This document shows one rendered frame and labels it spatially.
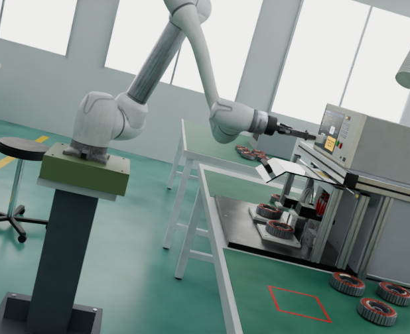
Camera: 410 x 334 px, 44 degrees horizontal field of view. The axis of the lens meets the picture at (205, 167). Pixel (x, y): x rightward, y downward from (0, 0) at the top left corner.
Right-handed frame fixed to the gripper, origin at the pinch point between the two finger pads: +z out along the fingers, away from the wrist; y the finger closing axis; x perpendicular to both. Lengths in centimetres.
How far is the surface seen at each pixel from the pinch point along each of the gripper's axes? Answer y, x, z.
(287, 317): 68, -43, -13
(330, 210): 24.1, -21.2, 5.9
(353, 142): 14.7, 3.0, 9.7
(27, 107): -469, -93, -225
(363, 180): 25.6, -7.9, 13.1
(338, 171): 17.2, -8.1, 6.5
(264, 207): -23.1, -37.2, -5.3
